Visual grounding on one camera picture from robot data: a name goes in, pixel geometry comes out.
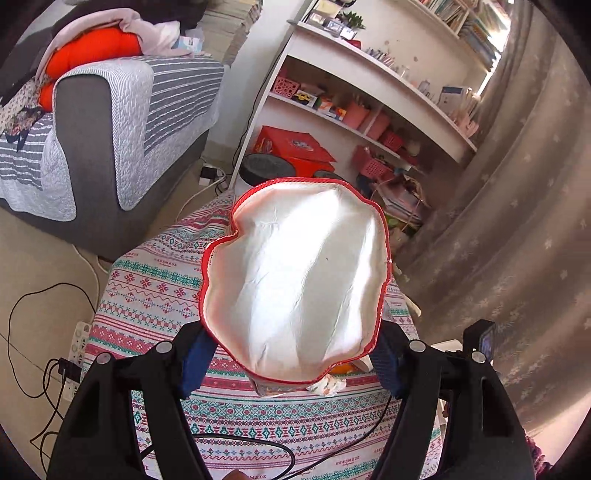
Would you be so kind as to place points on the plastic jar of brown nuts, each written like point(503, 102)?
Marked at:
point(263, 168)

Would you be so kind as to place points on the orange peel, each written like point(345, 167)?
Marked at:
point(344, 368)

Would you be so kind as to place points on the pink perforated basket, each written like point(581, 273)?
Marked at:
point(286, 86)

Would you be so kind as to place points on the black plug adapter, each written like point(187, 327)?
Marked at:
point(69, 369)

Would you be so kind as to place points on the pink bucket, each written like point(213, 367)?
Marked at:
point(378, 127)
point(356, 115)

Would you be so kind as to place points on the yellow toy car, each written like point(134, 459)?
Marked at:
point(303, 97)

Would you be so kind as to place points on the white power strip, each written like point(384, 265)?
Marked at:
point(79, 339)

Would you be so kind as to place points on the white tissue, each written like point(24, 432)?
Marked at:
point(328, 385)

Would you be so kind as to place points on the white shelf unit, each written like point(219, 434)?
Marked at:
point(369, 74)

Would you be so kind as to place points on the plastic jar with yellow label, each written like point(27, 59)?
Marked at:
point(328, 174)

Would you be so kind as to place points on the red gift box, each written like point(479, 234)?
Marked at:
point(295, 147)

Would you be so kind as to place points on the large pink mesh basket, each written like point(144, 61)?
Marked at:
point(371, 162)

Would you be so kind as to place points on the white and blue carton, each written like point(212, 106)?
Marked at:
point(452, 100)

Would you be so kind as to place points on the grey sofa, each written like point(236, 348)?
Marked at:
point(87, 138)

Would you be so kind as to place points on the tall stack of books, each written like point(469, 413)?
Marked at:
point(231, 32)

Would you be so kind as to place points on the pile of papers and folders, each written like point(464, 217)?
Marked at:
point(401, 198)

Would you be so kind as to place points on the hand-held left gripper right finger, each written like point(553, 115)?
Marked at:
point(385, 364)

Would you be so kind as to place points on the red-trimmed silver-lined insulated bag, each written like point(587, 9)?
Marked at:
point(295, 277)

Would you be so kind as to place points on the small pink mesh basket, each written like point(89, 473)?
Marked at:
point(391, 141)

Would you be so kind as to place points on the orange cushion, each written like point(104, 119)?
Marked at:
point(87, 55)

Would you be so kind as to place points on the striped quilted sofa cover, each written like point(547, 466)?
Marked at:
point(175, 92)

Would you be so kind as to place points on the small potted plant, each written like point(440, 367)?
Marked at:
point(354, 21)

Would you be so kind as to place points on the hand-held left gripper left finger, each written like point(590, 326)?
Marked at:
point(196, 364)

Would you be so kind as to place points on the grey floral curtain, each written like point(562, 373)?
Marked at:
point(508, 207)

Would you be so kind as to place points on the patterned striped tablecloth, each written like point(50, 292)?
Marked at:
point(152, 295)

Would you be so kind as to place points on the floral patterned cloth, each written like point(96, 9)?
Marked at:
point(21, 115)

